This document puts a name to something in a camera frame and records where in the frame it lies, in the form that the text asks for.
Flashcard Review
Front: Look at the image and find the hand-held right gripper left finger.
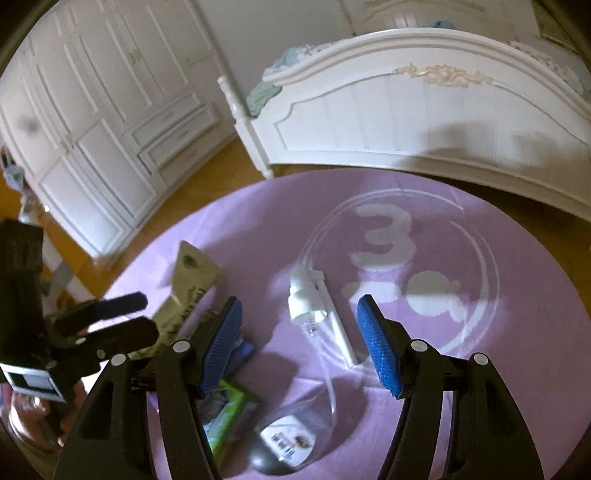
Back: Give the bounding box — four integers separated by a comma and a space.
54, 295, 244, 480

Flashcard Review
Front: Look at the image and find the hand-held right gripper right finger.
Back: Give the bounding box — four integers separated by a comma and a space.
356, 294, 546, 480

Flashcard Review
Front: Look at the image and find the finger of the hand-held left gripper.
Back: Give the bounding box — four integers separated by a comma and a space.
46, 292, 149, 342
69, 316, 160, 365

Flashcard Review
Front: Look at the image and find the beige printed packet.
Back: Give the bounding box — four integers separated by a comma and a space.
127, 241, 222, 361

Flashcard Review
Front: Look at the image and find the clear spray bottle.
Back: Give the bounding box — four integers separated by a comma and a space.
249, 270, 370, 474

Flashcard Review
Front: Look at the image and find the person's left hand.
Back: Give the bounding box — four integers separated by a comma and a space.
9, 394, 75, 457

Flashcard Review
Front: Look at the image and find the blue wrapper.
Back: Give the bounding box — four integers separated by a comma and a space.
233, 337, 256, 370

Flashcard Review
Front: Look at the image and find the green packet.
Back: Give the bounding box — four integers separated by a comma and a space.
203, 378, 260, 467

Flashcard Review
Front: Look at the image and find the purple round tablecloth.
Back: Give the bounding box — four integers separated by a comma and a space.
104, 168, 591, 480

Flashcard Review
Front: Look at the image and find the white wardrobe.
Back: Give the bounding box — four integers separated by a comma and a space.
0, 0, 238, 268

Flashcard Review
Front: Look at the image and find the white wooden bed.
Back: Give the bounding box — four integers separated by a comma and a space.
217, 0, 591, 222

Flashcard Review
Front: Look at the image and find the pale green blanket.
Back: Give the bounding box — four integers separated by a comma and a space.
245, 82, 282, 117

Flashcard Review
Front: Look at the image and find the light blue clothes pile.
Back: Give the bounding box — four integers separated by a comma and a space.
272, 44, 319, 70

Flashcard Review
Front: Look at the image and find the floral quilt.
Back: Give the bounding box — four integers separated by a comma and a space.
508, 39, 583, 88

